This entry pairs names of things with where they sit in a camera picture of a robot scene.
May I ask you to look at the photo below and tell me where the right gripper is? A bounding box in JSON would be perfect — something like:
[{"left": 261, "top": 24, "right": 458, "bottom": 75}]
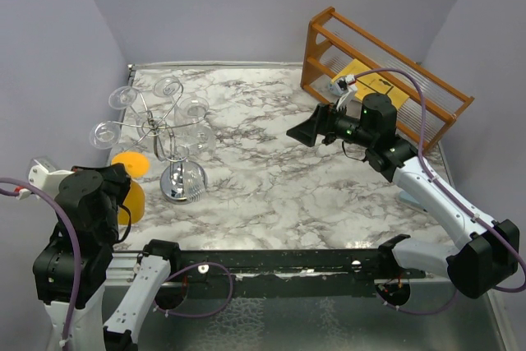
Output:
[{"left": 287, "top": 99, "right": 375, "bottom": 148}]

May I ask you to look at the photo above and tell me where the yellow plastic wine glass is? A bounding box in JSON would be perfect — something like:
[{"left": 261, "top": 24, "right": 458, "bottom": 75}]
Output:
[{"left": 111, "top": 151, "right": 150, "bottom": 225}]

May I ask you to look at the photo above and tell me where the clear wine glass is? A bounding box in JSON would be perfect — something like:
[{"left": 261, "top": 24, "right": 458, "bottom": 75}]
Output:
[
  {"left": 184, "top": 124, "right": 216, "bottom": 155},
  {"left": 89, "top": 121, "right": 121, "bottom": 150},
  {"left": 174, "top": 97, "right": 210, "bottom": 127},
  {"left": 152, "top": 76, "right": 182, "bottom": 98},
  {"left": 108, "top": 85, "right": 138, "bottom": 110}
]

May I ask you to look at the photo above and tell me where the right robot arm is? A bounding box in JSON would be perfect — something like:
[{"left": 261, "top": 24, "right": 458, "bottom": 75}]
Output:
[{"left": 287, "top": 94, "right": 521, "bottom": 298}]

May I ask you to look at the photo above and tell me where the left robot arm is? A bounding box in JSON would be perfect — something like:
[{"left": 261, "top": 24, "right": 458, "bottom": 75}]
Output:
[{"left": 33, "top": 164, "right": 182, "bottom": 350}]

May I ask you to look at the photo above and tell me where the chrome wine glass rack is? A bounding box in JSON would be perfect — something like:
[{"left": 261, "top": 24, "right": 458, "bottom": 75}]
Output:
[{"left": 124, "top": 81, "right": 207, "bottom": 204}]

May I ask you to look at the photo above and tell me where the wooden shelf rack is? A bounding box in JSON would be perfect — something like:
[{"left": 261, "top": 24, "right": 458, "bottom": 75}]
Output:
[{"left": 300, "top": 7, "right": 474, "bottom": 152}]

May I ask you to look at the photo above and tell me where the blue patterned small item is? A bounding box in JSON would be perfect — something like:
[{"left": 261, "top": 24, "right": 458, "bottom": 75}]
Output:
[{"left": 328, "top": 83, "right": 341, "bottom": 96}]

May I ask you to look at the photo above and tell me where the yellow book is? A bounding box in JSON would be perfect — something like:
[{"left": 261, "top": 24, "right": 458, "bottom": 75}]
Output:
[{"left": 330, "top": 59, "right": 409, "bottom": 109}]

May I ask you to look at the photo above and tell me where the light blue eraser block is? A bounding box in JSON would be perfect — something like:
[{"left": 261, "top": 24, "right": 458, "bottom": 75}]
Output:
[{"left": 398, "top": 191, "right": 427, "bottom": 214}]

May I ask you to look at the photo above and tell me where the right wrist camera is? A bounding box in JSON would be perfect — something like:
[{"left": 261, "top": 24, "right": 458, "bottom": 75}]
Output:
[{"left": 333, "top": 74, "right": 358, "bottom": 111}]

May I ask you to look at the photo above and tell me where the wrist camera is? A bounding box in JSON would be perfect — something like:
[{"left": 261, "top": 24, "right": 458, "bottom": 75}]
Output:
[
  {"left": 333, "top": 74, "right": 358, "bottom": 111},
  {"left": 29, "top": 157, "right": 72, "bottom": 190}
]

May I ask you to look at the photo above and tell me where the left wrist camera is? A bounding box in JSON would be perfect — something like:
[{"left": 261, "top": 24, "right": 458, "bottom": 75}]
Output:
[{"left": 29, "top": 157, "right": 72, "bottom": 190}]

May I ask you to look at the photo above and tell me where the purple loop cable left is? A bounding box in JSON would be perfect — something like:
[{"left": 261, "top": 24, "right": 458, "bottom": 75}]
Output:
[{"left": 150, "top": 263, "right": 233, "bottom": 320}]

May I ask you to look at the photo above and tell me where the purple loop cable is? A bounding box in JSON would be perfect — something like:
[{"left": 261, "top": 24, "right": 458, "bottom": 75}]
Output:
[
  {"left": 380, "top": 280, "right": 459, "bottom": 316},
  {"left": 150, "top": 263, "right": 233, "bottom": 320}
]

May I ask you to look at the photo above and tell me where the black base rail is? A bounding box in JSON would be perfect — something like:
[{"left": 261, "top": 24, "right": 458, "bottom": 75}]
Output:
[{"left": 143, "top": 237, "right": 427, "bottom": 301}]

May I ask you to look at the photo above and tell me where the purple loop cable right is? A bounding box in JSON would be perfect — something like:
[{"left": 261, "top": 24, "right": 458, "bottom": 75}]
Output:
[{"left": 380, "top": 280, "right": 459, "bottom": 316}]

